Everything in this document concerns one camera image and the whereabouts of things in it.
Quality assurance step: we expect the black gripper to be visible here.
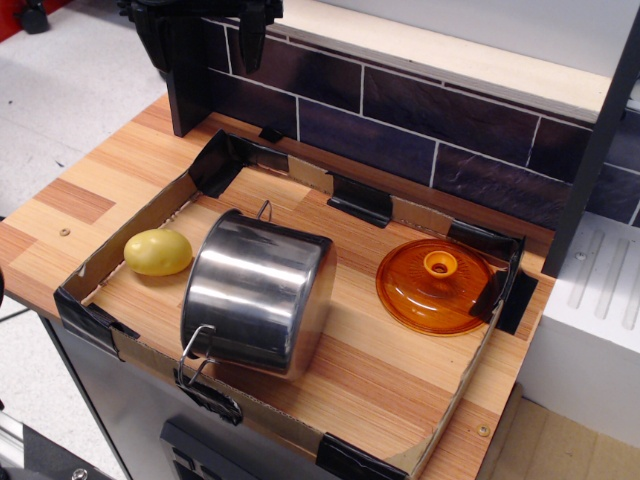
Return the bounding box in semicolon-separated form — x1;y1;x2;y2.
117;0;283;74

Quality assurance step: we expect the stainless steel pot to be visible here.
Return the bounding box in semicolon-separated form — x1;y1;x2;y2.
180;201;337;381

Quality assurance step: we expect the cardboard fence with black tape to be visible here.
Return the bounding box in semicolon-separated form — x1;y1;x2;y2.
54;131;535;479

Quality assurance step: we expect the orange transparent pot lid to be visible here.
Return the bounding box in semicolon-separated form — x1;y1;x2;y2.
376;239;499;336

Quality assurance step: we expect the black wheel on floor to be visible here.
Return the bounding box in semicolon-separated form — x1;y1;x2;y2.
14;0;49;35

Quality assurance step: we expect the yellow potato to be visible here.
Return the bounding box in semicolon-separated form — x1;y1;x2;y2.
124;229;193;276

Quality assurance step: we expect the white sink drainboard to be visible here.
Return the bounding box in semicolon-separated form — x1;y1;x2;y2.
518;213;639;445

